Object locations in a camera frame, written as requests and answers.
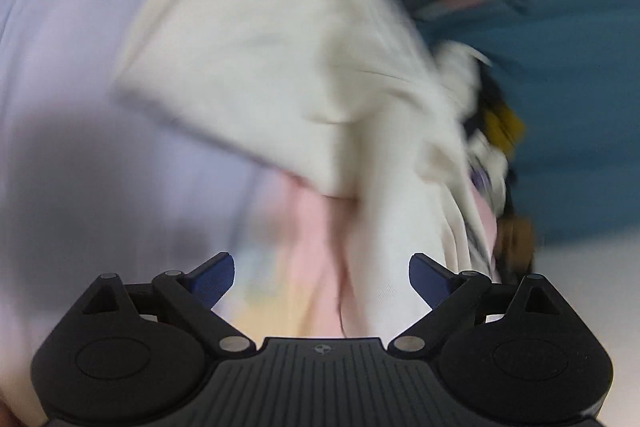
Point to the cream white garment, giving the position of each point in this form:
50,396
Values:
280,57

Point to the pink garment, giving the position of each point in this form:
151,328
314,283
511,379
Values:
310,257

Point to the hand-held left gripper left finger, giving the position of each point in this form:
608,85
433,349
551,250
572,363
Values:
216,278

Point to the lavender bed sheet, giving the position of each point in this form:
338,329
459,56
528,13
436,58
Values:
75,107

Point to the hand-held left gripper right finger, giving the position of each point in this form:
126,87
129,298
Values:
426,278

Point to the blue blanket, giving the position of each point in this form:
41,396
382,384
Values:
575,82

